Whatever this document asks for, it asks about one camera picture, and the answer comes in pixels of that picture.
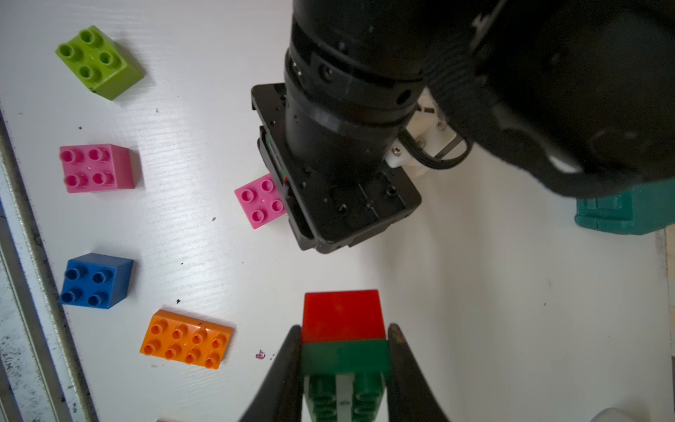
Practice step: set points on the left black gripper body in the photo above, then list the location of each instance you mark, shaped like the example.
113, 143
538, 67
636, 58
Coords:
323, 215

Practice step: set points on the green plastic tool case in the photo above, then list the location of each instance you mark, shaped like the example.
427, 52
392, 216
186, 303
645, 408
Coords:
637, 211

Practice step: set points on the blue lego brick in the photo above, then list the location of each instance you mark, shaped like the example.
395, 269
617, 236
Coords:
96, 281

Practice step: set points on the dark green long lego brick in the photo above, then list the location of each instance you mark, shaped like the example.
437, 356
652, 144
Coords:
345, 381

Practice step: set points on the red lego brick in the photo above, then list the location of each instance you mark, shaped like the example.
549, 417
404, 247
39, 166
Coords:
342, 316

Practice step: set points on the pink lego brick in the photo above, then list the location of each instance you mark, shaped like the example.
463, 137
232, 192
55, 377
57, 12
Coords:
96, 168
260, 201

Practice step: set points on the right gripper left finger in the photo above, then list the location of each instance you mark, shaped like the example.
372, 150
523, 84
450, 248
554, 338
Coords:
279, 398

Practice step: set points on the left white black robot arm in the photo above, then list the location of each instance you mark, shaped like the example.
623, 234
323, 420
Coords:
579, 94

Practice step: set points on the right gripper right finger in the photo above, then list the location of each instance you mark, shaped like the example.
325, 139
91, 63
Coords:
409, 395

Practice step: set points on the lime green lego brick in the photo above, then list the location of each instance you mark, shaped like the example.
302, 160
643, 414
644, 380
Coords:
99, 64

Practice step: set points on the long orange lego brick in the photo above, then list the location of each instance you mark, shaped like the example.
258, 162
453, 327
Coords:
171, 336

